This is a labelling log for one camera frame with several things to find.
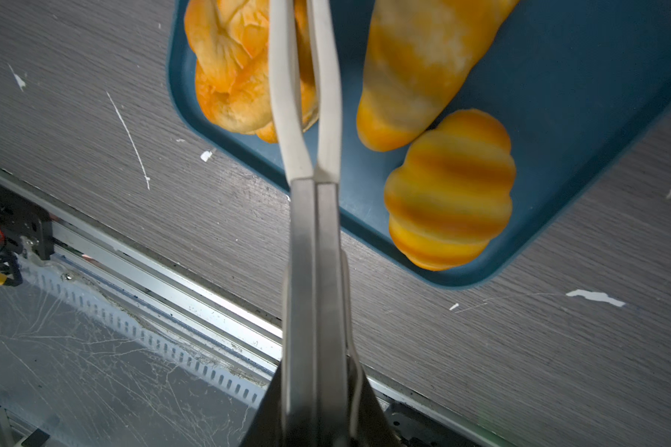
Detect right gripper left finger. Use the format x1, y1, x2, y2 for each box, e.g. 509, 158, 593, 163
240, 365, 283, 447

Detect striped bun bottom right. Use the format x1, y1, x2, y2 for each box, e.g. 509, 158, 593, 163
384, 109, 516, 271

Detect croissant centre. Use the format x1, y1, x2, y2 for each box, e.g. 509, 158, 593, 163
356, 0, 517, 152

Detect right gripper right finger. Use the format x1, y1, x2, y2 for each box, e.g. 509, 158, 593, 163
349, 357, 400, 446

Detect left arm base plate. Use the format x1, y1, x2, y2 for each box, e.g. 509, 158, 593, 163
0, 186, 54, 287

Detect metal tongs white tips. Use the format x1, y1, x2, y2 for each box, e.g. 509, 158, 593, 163
268, 1, 362, 446

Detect teal tray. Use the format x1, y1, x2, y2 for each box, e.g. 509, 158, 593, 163
168, 1, 671, 287

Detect round flaky pastry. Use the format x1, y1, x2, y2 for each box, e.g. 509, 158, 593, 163
183, 0, 320, 145

